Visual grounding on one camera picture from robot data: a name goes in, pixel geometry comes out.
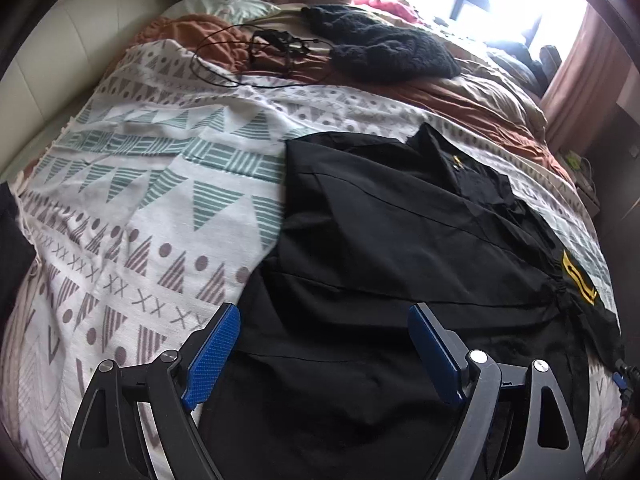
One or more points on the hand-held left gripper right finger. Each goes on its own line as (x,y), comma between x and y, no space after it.
(435,355)

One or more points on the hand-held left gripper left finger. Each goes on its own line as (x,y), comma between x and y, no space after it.
(212,360)

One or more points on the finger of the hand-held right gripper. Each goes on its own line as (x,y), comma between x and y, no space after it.
(621,382)

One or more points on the black garment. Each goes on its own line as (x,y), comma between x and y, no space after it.
(375,240)

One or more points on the patterned white blanket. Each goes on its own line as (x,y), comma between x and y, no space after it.
(150,200)

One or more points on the bedside table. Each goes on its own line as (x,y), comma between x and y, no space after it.
(582,180)

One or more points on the rust orange duvet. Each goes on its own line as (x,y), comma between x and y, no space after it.
(450,100)

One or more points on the dark grey cloth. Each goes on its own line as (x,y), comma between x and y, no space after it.
(525,67)

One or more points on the black knitted sweater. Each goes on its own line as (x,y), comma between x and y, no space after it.
(380,50)

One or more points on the red cloth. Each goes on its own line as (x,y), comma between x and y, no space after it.
(395,10)

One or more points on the cream padded headboard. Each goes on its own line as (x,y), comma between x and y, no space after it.
(60,45)

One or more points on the light green pillow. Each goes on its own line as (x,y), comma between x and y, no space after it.
(225,10)

